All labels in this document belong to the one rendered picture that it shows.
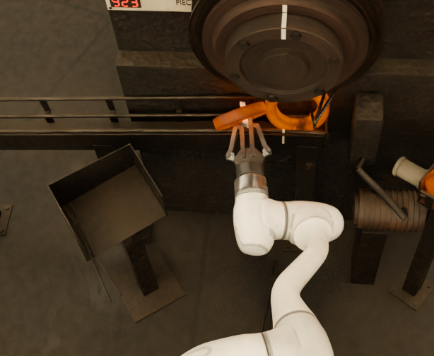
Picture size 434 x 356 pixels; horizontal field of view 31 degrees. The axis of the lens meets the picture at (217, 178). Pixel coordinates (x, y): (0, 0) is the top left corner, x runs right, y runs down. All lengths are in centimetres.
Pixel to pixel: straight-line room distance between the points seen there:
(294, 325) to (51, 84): 203
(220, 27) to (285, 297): 64
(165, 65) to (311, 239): 64
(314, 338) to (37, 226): 166
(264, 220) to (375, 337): 88
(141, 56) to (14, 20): 150
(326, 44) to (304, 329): 64
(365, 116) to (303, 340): 82
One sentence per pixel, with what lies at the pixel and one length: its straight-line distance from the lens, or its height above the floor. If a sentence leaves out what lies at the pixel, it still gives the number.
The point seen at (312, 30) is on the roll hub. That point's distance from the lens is 178.
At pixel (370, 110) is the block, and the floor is 80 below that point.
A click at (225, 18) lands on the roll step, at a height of 122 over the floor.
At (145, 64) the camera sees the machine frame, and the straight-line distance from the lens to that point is 222.
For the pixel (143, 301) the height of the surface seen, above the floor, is 1.
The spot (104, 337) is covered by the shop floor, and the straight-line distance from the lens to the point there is 278.
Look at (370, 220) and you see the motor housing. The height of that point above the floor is 50.
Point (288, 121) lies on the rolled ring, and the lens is 227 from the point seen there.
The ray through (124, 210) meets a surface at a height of 60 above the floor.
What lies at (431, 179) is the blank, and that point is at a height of 73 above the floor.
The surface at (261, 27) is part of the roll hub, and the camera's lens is 178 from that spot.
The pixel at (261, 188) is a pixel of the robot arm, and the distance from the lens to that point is 206.
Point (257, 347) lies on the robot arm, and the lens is 155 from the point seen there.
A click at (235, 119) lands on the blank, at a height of 83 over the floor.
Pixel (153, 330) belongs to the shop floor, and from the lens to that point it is 276.
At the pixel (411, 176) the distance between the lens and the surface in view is 223.
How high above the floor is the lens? 258
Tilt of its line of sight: 59 degrees down
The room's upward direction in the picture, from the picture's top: 7 degrees counter-clockwise
